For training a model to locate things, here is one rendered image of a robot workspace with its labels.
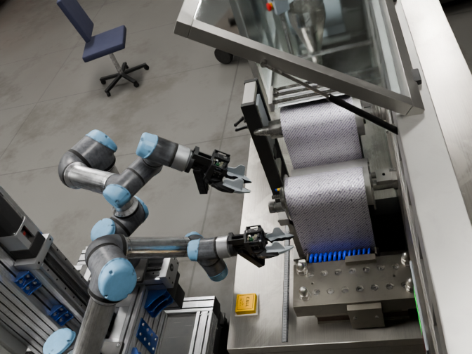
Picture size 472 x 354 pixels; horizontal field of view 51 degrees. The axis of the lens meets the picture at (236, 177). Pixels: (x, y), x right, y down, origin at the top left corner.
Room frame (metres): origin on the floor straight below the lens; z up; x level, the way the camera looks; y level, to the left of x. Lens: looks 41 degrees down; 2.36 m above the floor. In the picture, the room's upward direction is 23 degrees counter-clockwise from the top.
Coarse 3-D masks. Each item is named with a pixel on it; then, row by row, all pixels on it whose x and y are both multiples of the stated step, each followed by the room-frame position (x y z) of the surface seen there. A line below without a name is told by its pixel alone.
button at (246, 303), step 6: (240, 294) 1.08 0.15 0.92; (246, 294) 1.07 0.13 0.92; (252, 294) 1.06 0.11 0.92; (240, 300) 1.05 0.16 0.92; (246, 300) 1.04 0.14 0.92; (252, 300) 1.03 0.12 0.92; (240, 306) 1.03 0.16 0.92; (246, 306) 1.02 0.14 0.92; (252, 306) 1.01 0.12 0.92; (240, 312) 1.01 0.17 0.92; (246, 312) 1.01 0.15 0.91; (252, 312) 1.00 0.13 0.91
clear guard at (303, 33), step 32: (224, 0) 1.08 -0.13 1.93; (256, 0) 1.11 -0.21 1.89; (288, 0) 1.15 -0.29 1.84; (320, 0) 1.19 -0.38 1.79; (352, 0) 1.23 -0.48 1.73; (256, 32) 0.97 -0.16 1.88; (288, 32) 1.00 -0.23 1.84; (320, 32) 1.03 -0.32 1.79; (352, 32) 1.06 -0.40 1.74; (384, 32) 1.09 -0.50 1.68; (320, 64) 0.90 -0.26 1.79; (352, 64) 0.92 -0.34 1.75; (384, 64) 0.94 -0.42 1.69
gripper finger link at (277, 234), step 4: (276, 228) 1.10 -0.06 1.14; (272, 232) 1.11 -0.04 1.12; (276, 232) 1.10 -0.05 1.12; (280, 232) 1.10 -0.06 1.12; (268, 236) 1.11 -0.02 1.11; (272, 236) 1.11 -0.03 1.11; (276, 236) 1.10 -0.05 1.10; (280, 236) 1.10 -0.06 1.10; (284, 236) 1.09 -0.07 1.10; (288, 236) 1.08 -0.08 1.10; (292, 236) 1.08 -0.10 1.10; (268, 240) 1.11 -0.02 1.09; (272, 240) 1.10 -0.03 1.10; (276, 240) 1.10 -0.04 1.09; (280, 240) 1.09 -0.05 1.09
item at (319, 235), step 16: (304, 224) 1.03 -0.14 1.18; (320, 224) 1.02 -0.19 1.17; (336, 224) 1.00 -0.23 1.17; (352, 224) 0.98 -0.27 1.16; (368, 224) 0.96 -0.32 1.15; (304, 240) 1.04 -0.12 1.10; (320, 240) 1.02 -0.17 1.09; (336, 240) 1.00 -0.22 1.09; (352, 240) 0.98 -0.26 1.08; (368, 240) 0.97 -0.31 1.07
